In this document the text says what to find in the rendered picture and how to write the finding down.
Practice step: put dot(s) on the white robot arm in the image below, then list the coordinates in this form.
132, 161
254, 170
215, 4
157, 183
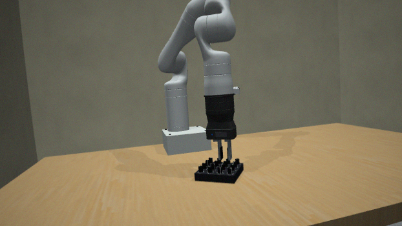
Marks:
198, 22

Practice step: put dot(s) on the black knob box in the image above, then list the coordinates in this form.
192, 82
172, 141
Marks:
220, 172

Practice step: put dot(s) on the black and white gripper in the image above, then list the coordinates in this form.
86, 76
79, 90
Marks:
219, 100

